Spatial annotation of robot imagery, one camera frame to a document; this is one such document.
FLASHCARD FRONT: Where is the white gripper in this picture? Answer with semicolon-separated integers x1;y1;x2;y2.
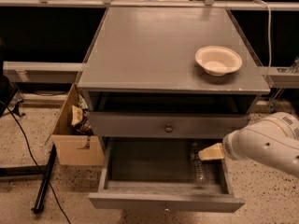
198;133;240;161

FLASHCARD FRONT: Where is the clear plastic water bottle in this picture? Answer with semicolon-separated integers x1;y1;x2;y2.
191;143;207;186

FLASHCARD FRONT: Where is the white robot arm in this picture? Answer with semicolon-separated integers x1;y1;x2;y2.
198;112;299;177

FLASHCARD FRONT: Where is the round drawer knob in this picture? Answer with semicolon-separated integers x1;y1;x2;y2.
165;124;173;133

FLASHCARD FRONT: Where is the grey open lower drawer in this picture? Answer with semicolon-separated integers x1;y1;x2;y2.
89;138;245;213

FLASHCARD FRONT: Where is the grey wooden drawer cabinet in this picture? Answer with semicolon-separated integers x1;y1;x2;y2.
77;7;271;154

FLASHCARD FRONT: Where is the grey upper drawer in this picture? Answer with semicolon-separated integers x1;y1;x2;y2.
88;112;249;139

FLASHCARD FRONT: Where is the white paper bowl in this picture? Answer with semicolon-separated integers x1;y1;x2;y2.
195;46;243;77

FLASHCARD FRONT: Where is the snack bag in box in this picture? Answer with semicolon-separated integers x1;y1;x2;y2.
71;105;83;126

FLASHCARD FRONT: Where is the cardboard box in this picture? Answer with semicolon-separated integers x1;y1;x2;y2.
50;85;105;166

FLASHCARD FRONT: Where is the black metal stand leg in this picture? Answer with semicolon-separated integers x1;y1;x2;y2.
32;146;57;215

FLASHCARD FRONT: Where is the white hanging cable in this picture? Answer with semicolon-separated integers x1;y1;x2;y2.
253;0;273;78

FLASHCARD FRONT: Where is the black cable on floor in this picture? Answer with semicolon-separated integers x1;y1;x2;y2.
0;100;73;224

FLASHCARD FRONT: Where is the metal rail frame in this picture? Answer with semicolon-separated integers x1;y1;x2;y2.
4;62;84;83

